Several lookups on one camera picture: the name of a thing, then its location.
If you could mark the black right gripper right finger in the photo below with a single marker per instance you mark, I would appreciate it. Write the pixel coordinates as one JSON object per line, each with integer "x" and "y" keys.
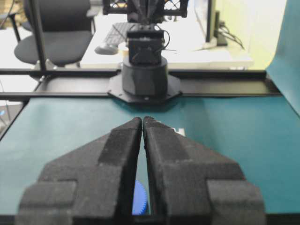
{"x": 191, "y": 184}

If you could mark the black keyboard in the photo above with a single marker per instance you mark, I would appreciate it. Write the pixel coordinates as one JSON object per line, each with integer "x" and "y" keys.
{"x": 118, "y": 33}

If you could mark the small blue gear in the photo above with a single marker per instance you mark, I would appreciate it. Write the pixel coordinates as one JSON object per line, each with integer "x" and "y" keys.
{"x": 140, "y": 199}

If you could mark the grey computer mouse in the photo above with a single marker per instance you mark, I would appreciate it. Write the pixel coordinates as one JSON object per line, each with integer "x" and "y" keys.
{"x": 106, "y": 50}

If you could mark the black aluminium frame rail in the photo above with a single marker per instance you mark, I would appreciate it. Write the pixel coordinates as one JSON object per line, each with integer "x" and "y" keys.
{"x": 106, "y": 83}

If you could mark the black vertical frame post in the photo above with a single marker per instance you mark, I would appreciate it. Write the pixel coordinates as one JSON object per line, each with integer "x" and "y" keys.
{"x": 35, "y": 19}

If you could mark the black office chair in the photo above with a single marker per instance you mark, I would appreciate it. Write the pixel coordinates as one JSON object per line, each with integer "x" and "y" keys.
{"x": 67, "y": 30}

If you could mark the black monitor stand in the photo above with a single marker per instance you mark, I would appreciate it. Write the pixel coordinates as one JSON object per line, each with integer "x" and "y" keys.
{"x": 213, "y": 25}

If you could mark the teal backdrop sheet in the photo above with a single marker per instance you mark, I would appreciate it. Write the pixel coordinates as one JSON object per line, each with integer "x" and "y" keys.
{"x": 284, "y": 69}

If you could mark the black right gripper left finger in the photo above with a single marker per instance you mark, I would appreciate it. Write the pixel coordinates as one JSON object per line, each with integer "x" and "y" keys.
{"x": 92, "y": 185}

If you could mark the white desk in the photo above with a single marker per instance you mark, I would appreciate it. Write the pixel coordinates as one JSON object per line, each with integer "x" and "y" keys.
{"x": 183, "y": 37}

